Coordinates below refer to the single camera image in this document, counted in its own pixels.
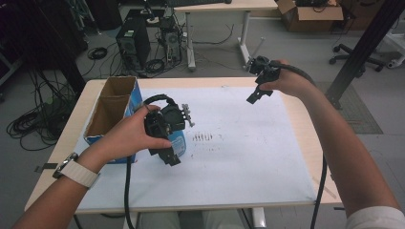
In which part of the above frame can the brown cardboard box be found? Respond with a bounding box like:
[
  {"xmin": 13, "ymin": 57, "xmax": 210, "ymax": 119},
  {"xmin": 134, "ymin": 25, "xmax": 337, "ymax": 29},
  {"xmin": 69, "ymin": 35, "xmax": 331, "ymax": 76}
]
[{"xmin": 276, "ymin": 0, "xmax": 345, "ymax": 33}]

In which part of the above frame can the black office chair base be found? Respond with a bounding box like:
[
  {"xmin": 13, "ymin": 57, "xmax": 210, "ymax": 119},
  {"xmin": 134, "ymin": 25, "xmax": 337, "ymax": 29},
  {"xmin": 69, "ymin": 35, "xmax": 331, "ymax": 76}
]
[{"xmin": 329, "ymin": 43, "xmax": 387, "ymax": 73}]

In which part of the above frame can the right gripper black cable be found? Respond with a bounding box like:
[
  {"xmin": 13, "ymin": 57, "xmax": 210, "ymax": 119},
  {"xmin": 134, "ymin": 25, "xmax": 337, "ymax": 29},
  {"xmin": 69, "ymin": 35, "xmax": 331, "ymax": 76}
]
[{"xmin": 269, "ymin": 61, "xmax": 330, "ymax": 229}]

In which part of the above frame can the small coil of black cable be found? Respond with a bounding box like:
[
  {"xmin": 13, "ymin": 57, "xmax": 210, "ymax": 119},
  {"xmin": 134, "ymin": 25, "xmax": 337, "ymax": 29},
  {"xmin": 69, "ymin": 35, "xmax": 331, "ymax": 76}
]
[{"xmin": 87, "ymin": 46, "xmax": 109, "ymax": 61}]

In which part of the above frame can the black metal stand post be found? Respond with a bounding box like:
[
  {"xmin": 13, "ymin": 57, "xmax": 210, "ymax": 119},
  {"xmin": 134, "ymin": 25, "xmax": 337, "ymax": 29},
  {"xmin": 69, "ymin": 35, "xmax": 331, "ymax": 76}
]
[{"xmin": 324, "ymin": 0, "xmax": 405, "ymax": 110}]

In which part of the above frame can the large black computer tower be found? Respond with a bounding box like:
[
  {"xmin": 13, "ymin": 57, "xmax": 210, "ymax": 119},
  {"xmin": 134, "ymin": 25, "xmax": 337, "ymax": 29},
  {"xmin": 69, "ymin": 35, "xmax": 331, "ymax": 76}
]
[{"xmin": 115, "ymin": 14, "xmax": 152, "ymax": 73}]

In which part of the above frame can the black keyboard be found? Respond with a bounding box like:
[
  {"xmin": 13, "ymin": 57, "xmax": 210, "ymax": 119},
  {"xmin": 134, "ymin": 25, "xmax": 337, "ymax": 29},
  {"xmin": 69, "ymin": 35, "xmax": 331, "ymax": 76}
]
[{"xmin": 166, "ymin": 0, "xmax": 225, "ymax": 8}]

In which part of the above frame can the dark cabinet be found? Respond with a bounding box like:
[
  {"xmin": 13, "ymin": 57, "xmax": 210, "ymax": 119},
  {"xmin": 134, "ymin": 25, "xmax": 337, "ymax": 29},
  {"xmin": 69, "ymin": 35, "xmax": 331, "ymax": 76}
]
[{"xmin": 0, "ymin": 0, "xmax": 89, "ymax": 96}]

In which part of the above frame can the small black computer tower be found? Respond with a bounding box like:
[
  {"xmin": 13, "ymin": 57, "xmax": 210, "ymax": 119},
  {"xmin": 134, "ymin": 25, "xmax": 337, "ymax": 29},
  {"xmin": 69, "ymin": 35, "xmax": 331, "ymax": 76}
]
[{"xmin": 160, "ymin": 18, "xmax": 183, "ymax": 65}]

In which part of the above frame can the thin black floor cable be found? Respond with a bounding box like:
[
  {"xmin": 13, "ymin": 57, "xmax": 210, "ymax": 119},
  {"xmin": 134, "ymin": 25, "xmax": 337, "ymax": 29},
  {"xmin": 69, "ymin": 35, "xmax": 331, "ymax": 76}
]
[{"xmin": 192, "ymin": 23, "xmax": 236, "ymax": 46}]

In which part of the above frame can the blue container with white label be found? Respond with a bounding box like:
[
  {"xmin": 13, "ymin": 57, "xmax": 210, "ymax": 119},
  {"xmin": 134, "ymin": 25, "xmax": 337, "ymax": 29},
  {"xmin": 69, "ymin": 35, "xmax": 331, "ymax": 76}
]
[{"xmin": 166, "ymin": 129, "xmax": 187, "ymax": 158}]

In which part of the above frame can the blue cardboard box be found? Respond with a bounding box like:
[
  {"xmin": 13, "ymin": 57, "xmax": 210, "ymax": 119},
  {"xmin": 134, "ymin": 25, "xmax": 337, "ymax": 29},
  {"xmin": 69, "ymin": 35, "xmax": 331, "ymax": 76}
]
[{"xmin": 82, "ymin": 75, "xmax": 143, "ymax": 165}]

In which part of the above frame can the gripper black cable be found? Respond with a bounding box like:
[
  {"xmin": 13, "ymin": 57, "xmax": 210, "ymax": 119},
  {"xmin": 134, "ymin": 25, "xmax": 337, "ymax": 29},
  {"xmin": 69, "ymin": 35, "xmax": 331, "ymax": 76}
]
[
  {"xmin": 123, "ymin": 94, "xmax": 178, "ymax": 229},
  {"xmin": 269, "ymin": 61, "xmax": 330, "ymax": 229}
]

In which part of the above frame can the person's left hand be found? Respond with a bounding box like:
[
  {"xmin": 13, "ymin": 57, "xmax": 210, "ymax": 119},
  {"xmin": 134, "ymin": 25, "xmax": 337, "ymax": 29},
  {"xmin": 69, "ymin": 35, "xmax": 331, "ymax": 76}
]
[{"xmin": 76, "ymin": 103, "xmax": 173, "ymax": 175}]

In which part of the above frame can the grey floor mat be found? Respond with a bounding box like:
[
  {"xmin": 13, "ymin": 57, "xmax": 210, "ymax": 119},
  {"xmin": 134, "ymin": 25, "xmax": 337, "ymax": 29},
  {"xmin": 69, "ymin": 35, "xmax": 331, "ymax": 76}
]
[{"xmin": 314, "ymin": 80, "xmax": 384, "ymax": 135}]

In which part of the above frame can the bundle of black floor cables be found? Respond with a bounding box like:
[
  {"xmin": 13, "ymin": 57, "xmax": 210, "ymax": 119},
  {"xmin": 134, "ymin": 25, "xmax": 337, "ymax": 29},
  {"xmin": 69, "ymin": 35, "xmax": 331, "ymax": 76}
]
[{"xmin": 6, "ymin": 70, "xmax": 79, "ymax": 153}]

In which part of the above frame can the person's white sleeve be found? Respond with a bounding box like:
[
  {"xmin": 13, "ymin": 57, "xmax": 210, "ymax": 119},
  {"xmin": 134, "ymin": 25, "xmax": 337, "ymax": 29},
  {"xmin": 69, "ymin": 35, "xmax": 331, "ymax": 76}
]
[{"xmin": 345, "ymin": 205, "xmax": 405, "ymax": 229}]

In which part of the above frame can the black tape strip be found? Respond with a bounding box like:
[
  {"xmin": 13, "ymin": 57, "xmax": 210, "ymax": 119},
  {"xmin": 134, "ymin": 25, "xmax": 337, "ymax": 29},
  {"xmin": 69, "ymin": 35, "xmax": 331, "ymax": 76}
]
[{"xmin": 33, "ymin": 162, "xmax": 59, "ymax": 174}]

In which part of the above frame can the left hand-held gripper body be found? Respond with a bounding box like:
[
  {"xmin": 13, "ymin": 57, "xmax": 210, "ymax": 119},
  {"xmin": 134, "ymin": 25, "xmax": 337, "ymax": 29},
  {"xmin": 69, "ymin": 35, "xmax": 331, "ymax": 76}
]
[{"xmin": 143, "ymin": 103, "xmax": 187, "ymax": 167}]

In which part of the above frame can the white strap wristwatch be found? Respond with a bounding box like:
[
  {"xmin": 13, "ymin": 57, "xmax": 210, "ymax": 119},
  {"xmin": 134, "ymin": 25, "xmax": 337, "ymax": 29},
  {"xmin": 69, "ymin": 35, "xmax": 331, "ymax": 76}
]
[{"xmin": 52, "ymin": 152, "xmax": 100, "ymax": 189}]

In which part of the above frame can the white table leg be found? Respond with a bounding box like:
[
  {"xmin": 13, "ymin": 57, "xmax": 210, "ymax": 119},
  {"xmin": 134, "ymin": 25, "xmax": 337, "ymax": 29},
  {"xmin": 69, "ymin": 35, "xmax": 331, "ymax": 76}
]
[{"xmin": 250, "ymin": 207, "xmax": 267, "ymax": 229}]

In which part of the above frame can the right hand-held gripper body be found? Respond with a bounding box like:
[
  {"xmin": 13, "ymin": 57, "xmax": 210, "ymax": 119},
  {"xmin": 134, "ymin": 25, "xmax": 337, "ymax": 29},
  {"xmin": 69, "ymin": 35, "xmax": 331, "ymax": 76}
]
[{"xmin": 245, "ymin": 55, "xmax": 283, "ymax": 105}]

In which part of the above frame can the white-legged wooden desk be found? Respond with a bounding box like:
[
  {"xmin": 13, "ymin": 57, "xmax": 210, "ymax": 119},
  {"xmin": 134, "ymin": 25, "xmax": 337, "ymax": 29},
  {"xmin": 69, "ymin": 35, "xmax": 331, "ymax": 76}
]
[{"xmin": 173, "ymin": 0, "xmax": 280, "ymax": 72}]

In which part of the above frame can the black cable coil by computers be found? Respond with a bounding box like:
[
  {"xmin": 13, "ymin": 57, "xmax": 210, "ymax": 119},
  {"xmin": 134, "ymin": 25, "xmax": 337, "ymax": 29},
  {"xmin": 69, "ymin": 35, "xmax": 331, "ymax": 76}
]
[{"xmin": 143, "ymin": 58, "xmax": 167, "ymax": 76}]

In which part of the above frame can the white table mat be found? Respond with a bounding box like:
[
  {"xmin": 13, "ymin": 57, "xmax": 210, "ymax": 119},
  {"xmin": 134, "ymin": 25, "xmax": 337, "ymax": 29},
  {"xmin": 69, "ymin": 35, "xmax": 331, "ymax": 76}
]
[{"xmin": 74, "ymin": 86, "xmax": 318, "ymax": 212}]

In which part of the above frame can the person's right hand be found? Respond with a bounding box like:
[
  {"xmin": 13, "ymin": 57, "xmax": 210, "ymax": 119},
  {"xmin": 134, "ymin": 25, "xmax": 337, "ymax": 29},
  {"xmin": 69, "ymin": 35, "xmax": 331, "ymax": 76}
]
[{"xmin": 259, "ymin": 59, "xmax": 317, "ymax": 98}]

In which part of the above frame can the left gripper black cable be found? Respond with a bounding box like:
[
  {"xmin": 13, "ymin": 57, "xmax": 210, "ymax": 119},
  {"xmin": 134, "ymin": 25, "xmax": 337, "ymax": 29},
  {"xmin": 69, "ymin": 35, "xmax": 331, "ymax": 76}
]
[{"xmin": 123, "ymin": 94, "xmax": 178, "ymax": 229}]

